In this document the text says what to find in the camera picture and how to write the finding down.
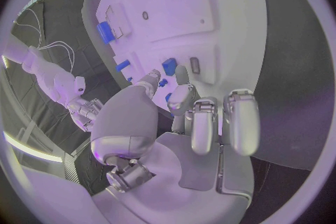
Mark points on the blue block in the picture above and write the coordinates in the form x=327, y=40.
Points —
x=169, y=67

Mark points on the white task board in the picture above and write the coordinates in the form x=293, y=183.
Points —
x=178, y=18

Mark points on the blue plug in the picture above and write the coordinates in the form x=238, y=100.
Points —
x=168, y=97

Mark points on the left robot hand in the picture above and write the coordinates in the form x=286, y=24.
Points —
x=168, y=165

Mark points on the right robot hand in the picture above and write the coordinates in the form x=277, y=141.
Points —
x=84, y=110

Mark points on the short blue cylinder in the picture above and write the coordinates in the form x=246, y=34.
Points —
x=122, y=65

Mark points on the large blue cylinder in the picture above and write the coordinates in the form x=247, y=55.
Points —
x=105, y=32

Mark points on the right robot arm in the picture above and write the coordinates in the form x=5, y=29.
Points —
x=47, y=74

